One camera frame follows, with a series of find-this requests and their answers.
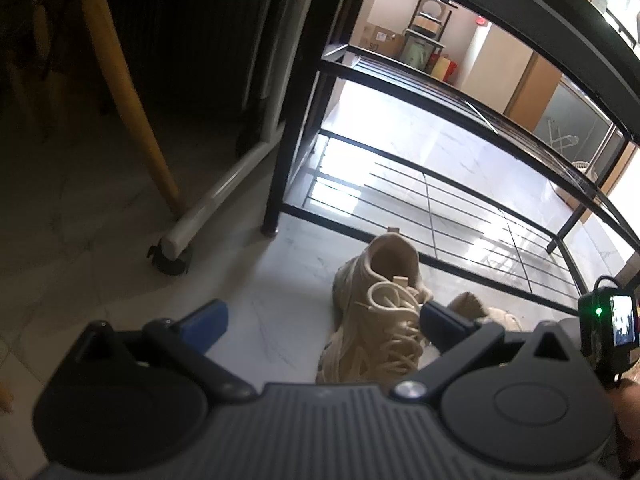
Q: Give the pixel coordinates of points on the beige lace-up sneaker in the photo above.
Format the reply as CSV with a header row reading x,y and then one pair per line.
x,y
380,305
492,312

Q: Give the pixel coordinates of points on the green framed panel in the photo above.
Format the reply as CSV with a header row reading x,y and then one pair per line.
x,y
417,50

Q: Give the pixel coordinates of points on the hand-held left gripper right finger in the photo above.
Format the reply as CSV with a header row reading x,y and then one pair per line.
x,y
442,325

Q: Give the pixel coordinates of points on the white basket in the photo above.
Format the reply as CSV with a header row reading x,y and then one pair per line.
x,y
584,170

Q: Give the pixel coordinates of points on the white rolling frame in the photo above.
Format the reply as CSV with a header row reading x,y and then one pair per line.
x,y
220,190

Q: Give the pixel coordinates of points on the brown cardboard box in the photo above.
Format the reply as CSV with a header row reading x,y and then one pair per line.
x,y
377,40

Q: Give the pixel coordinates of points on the white folding drying rack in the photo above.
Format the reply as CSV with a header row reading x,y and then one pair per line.
x,y
562,135

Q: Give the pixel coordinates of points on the black metal shoe rack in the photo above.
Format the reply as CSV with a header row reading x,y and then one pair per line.
x,y
295,110

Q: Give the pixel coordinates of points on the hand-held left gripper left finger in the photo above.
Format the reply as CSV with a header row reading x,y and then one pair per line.
x,y
205,325

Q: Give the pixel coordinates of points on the yellow bag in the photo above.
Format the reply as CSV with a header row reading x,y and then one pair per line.
x,y
436,66

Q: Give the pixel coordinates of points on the black caster wheel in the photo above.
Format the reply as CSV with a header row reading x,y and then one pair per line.
x,y
170,260

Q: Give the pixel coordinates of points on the person's right hand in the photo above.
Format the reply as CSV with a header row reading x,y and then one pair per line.
x,y
627,410

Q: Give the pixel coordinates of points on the dark wooden stool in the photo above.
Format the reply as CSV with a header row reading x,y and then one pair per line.
x,y
432,15

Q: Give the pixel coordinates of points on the wooden door panel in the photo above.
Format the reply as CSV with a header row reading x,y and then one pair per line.
x,y
532,92

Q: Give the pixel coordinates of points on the wooden chair leg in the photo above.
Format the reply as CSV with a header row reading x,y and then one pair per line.
x,y
135,110

